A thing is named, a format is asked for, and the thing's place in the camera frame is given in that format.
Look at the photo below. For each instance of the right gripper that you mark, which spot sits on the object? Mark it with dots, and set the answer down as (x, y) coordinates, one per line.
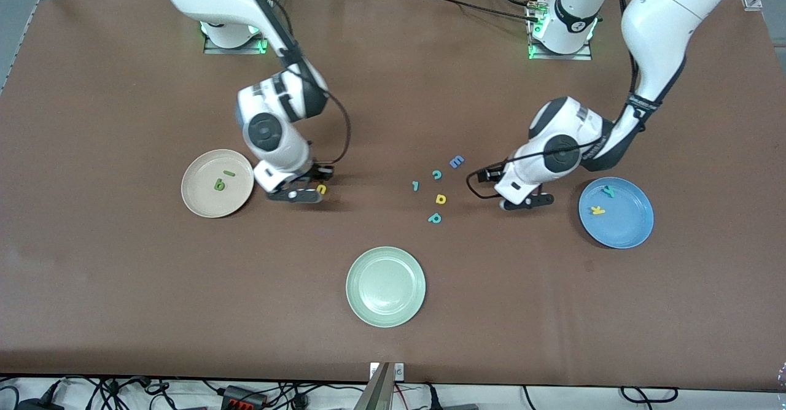
(319, 171)

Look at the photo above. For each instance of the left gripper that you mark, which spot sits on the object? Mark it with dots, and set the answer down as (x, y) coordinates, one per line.
(493, 174)

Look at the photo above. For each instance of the teal letter y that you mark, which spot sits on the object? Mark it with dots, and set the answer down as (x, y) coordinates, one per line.
(608, 191)

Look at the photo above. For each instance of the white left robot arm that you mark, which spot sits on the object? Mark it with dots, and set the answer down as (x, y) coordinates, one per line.
(663, 23)

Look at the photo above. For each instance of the blue letter m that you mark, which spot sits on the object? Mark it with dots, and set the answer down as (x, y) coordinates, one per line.
(456, 162)

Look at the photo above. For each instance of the beige brown plate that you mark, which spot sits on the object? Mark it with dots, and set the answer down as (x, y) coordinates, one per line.
(209, 204)

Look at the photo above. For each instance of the teal letter d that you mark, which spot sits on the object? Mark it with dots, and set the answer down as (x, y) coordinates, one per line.
(435, 218)

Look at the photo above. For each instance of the blue plate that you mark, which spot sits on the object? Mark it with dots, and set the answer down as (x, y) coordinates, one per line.
(626, 226)

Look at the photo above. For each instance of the pale green plate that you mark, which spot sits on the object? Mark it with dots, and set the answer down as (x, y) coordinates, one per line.
(385, 286)

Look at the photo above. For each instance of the brown table cover sheet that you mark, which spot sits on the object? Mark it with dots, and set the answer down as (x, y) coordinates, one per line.
(123, 305)

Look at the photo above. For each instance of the black plug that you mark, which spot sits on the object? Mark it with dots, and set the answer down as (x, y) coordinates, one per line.
(433, 398)

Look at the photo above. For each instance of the black orange power strip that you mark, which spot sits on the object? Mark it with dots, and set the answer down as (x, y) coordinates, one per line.
(242, 398)

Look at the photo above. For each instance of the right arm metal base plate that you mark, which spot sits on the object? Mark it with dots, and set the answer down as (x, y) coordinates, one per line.
(236, 50)

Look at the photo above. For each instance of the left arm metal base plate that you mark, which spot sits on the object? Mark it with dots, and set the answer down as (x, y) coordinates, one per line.
(562, 56)

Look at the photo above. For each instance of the small metal bracket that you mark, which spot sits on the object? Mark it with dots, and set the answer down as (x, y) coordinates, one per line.
(399, 371)

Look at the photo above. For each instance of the aluminium camera post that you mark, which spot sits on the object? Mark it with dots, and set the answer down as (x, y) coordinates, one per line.
(377, 391)

